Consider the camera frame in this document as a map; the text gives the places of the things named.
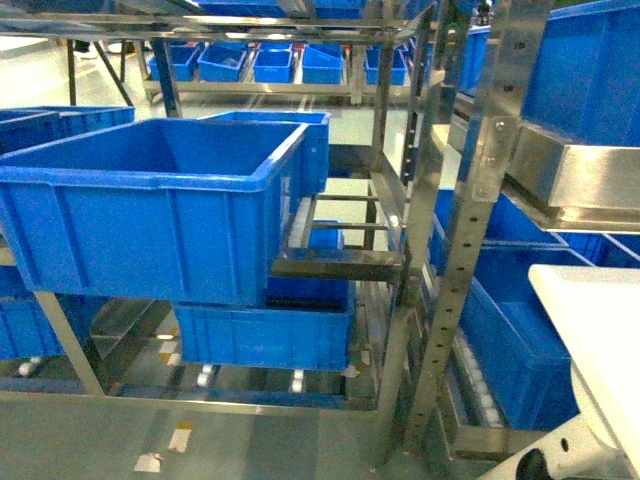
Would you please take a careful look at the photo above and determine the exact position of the blue bin lower shelf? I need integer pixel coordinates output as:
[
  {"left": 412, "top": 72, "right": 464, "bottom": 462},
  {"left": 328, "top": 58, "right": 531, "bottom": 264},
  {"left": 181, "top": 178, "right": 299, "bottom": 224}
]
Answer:
[{"left": 173, "top": 279, "right": 357, "bottom": 371}]

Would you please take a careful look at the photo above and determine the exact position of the blue bin rear left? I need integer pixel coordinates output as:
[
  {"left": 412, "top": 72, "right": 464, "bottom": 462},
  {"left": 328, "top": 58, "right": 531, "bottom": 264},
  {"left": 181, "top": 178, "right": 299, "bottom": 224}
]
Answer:
[{"left": 199, "top": 110, "right": 331, "bottom": 197}]

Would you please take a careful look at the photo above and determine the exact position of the blue bin front left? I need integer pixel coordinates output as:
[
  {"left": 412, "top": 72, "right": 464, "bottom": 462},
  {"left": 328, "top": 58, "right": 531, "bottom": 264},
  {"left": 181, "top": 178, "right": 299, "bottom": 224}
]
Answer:
[{"left": 1, "top": 119, "right": 307, "bottom": 305}]

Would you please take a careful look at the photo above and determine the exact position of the white robot body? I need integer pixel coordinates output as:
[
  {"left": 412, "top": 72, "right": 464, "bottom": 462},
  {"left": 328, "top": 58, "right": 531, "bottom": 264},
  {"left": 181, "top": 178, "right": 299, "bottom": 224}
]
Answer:
[{"left": 483, "top": 264, "right": 639, "bottom": 479}]

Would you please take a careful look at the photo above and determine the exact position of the large blue bin right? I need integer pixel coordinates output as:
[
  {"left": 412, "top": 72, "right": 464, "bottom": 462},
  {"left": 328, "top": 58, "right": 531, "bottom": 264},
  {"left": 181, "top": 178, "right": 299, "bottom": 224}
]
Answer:
[{"left": 522, "top": 1, "right": 639, "bottom": 147}]

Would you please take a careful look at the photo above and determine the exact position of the steel shelf upright post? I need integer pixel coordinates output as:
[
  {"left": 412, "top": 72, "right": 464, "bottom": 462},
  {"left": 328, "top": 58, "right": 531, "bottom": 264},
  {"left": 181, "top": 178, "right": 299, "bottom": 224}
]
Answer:
[{"left": 403, "top": 1, "right": 553, "bottom": 454}]

